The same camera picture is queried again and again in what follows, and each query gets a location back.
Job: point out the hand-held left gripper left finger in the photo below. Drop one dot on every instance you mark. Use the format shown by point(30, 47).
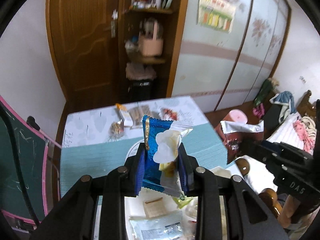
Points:
point(140, 172)

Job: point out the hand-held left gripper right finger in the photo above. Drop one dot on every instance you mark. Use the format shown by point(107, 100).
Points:
point(184, 175)

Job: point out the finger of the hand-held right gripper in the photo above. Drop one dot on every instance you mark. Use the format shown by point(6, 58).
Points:
point(272, 147)
point(260, 156)

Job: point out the green snack packet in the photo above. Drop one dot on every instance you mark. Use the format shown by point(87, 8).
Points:
point(182, 201)

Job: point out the dark red foil packet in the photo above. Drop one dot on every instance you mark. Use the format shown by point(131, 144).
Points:
point(232, 142)

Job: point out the white plastic tray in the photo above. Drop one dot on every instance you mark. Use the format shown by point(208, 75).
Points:
point(133, 203)

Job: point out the blue snack packet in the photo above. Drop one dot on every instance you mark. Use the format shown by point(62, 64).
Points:
point(151, 140)

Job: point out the beige cracker packet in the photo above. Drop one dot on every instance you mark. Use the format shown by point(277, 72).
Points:
point(153, 207)

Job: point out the mixed nut bar packet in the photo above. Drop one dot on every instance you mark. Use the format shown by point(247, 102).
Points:
point(117, 128)

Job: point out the clear packet of dark snack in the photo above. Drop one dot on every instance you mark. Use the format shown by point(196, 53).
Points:
point(139, 116)

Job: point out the large clear bag white contents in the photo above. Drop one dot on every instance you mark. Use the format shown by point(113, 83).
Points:
point(155, 227)

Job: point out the orange and white snack packet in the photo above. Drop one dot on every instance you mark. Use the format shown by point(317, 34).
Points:
point(123, 113)

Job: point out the red and white snack packet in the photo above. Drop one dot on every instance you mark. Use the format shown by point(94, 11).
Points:
point(169, 113)

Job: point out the plaid bed sheet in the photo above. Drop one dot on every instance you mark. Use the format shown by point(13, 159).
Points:
point(285, 132)

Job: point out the pink clothes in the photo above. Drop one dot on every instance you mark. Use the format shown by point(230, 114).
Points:
point(303, 132)

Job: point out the pink toy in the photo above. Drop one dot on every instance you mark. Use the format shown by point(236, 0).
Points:
point(258, 110)

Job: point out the pink plastic stool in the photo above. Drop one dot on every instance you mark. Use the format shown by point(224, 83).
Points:
point(236, 115)

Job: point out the blue and white towel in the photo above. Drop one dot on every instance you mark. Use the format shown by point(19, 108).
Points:
point(285, 100)

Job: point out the green cloth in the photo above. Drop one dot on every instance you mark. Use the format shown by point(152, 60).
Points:
point(265, 92)

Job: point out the black bin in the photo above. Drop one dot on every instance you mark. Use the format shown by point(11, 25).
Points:
point(140, 90)

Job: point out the folded pink cloth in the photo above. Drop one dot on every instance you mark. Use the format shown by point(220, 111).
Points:
point(140, 71)

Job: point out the floral sliding-door wardrobe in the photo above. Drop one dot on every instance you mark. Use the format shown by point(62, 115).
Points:
point(212, 62)

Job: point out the black easel knob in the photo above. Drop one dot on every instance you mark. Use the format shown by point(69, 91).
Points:
point(33, 122)

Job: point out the wooden corner shelf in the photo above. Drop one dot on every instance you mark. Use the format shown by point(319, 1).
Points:
point(177, 42)

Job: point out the brown wooden door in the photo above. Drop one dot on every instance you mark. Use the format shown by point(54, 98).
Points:
point(82, 42)

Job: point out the white door hook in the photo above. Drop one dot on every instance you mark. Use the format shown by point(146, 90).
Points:
point(114, 14)

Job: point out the row of small bottles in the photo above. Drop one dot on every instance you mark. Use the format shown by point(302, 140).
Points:
point(152, 0)

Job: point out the green chalkboard with pink frame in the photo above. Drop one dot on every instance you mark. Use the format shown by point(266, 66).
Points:
point(17, 155)

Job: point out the wall poster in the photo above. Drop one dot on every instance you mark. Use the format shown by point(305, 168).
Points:
point(216, 10)

